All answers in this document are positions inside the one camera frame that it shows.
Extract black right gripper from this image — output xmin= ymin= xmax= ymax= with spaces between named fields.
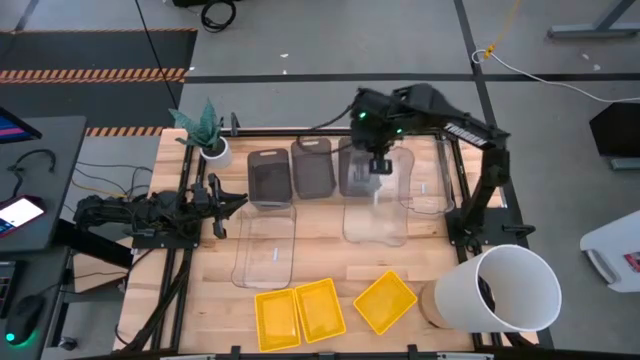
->
xmin=349 ymin=88 xmax=402 ymax=176

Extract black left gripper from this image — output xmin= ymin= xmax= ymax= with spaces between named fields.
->
xmin=192 ymin=173 xmax=249 ymax=240

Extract dark grey translucent bin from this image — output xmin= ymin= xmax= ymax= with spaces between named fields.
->
xmin=291 ymin=137 xmax=337 ymax=200
xmin=338 ymin=137 xmax=381 ymax=198
xmin=247 ymin=148 xmax=294 ymax=211

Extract clear plastic bin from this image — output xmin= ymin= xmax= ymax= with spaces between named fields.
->
xmin=342 ymin=145 xmax=416 ymax=248
xmin=399 ymin=135 xmax=456 ymax=216
xmin=231 ymin=202 xmax=298 ymax=291

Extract yellow plastic slotted basket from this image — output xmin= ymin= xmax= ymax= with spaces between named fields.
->
xmin=254 ymin=288 xmax=303 ymax=353
xmin=294 ymin=277 xmax=348 ymax=345
xmin=352 ymin=270 xmax=419 ymax=336

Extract white plant pot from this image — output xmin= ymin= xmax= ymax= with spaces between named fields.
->
xmin=199 ymin=136 xmax=234 ymax=170

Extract green artificial plant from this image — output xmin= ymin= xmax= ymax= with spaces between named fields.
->
xmin=168 ymin=98 xmax=224 ymax=151

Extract grey side desk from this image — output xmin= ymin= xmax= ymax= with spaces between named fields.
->
xmin=0 ymin=115 xmax=89 ymax=251

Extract large white plastic bucket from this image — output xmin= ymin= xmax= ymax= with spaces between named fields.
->
xmin=433 ymin=243 xmax=563 ymax=334

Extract black mat with hazard stripes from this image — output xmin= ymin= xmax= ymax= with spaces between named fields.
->
xmin=0 ymin=27 xmax=199 ymax=137

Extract smartphone with lit screen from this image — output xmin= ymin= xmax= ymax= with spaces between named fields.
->
xmin=0 ymin=194 xmax=47 ymax=239

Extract computer monitor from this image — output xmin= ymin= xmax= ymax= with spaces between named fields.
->
xmin=0 ymin=106 xmax=44 ymax=145

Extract black computer mouse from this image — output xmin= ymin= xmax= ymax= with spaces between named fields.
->
xmin=4 ymin=294 xmax=46 ymax=346

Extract black box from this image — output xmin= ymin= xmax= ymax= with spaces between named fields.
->
xmin=588 ymin=102 xmax=640 ymax=171

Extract black keyboard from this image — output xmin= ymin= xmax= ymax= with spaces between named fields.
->
xmin=0 ymin=259 xmax=19 ymax=321

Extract grey metal table leg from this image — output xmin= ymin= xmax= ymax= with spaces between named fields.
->
xmin=546 ymin=0 xmax=640 ymax=40

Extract black metal table frame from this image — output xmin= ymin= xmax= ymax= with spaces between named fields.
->
xmin=119 ymin=126 xmax=539 ymax=360

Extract loose wires beside arm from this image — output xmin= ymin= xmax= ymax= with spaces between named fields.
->
xmin=72 ymin=159 xmax=154 ymax=201

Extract thin black floor cable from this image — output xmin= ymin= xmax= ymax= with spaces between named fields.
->
xmin=133 ymin=0 xmax=180 ymax=109

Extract coiled black cable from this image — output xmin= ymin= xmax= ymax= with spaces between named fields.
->
xmin=199 ymin=0 xmax=237 ymax=34

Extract yellow floor cable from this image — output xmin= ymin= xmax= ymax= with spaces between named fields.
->
xmin=482 ymin=0 xmax=522 ymax=59

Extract white floor cable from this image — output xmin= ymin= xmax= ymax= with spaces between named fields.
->
xmin=471 ymin=48 xmax=640 ymax=104

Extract black cable on desk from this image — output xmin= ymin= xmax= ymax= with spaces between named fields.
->
xmin=7 ymin=148 xmax=57 ymax=196

